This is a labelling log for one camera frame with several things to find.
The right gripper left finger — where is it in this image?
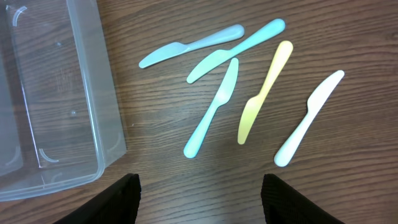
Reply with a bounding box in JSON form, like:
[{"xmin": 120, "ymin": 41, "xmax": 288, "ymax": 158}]
[{"xmin": 57, "ymin": 173, "xmax": 141, "ymax": 224}]

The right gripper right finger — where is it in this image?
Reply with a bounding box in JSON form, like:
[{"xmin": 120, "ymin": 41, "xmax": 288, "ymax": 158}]
[{"xmin": 261, "ymin": 174, "xmax": 343, "ymax": 224}]

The white plastic knife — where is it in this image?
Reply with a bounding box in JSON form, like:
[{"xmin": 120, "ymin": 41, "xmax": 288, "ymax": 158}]
[{"xmin": 274, "ymin": 70, "xmax": 345, "ymax": 167}]

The right clear plastic container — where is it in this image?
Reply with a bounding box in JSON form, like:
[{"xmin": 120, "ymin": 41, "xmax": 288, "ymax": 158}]
[{"xmin": 1, "ymin": 0, "xmax": 126, "ymax": 202}]

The yellow plastic knife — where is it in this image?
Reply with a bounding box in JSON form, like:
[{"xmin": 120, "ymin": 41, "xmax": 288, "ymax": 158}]
[{"xmin": 238, "ymin": 40, "xmax": 294, "ymax": 144}]

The light teal plastic knife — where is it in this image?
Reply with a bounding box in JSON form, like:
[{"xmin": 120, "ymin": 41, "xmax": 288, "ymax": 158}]
[{"xmin": 183, "ymin": 58, "xmax": 239, "ymax": 159}]

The teal plastic knife upper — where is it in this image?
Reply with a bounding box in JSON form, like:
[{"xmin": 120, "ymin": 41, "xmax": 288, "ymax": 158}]
[{"xmin": 187, "ymin": 19, "xmax": 285, "ymax": 84}]

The pale blue plastic knife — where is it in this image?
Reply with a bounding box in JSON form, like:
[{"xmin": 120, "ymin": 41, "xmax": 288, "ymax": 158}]
[{"xmin": 139, "ymin": 24, "xmax": 245, "ymax": 68}]

